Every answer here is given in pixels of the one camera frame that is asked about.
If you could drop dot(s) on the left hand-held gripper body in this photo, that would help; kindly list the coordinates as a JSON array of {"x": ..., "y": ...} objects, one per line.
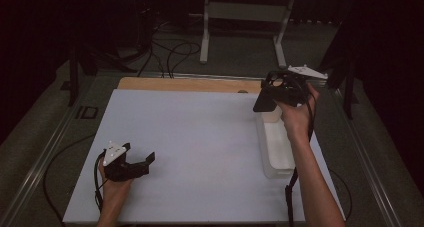
[{"x": 120, "y": 168}]

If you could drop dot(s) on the black tripod stand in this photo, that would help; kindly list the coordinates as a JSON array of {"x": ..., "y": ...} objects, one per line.
[
  {"x": 349, "y": 93},
  {"x": 73, "y": 83}
]

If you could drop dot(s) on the person's right hand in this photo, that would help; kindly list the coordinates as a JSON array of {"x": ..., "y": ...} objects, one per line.
[{"x": 298, "y": 122}]

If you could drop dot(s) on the person's left hand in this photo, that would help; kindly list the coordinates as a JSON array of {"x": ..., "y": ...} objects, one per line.
[{"x": 113, "y": 192}]

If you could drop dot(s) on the aluminium frame rail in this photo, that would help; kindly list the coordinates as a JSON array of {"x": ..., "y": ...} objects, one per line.
[
  {"x": 373, "y": 177},
  {"x": 200, "y": 76},
  {"x": 36, "y": 173}
]

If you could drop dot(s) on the black phone case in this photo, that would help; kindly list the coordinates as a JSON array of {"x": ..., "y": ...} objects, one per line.
[{"x": 270, "y": 93}]

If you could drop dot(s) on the white table mat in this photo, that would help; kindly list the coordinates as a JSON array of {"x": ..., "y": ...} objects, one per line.
[{"x": 206, "y": 173}]

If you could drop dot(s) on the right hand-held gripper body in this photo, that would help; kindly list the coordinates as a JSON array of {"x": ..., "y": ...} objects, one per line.
[{"x": 301, "y": 90}]

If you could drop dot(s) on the grey metal stand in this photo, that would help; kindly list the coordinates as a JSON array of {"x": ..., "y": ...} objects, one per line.
[{"x": 246, "y": 12}]

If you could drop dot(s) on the white rectangular plastic box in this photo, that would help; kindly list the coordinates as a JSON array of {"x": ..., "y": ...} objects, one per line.
[{"x": 276, "y": 147}]

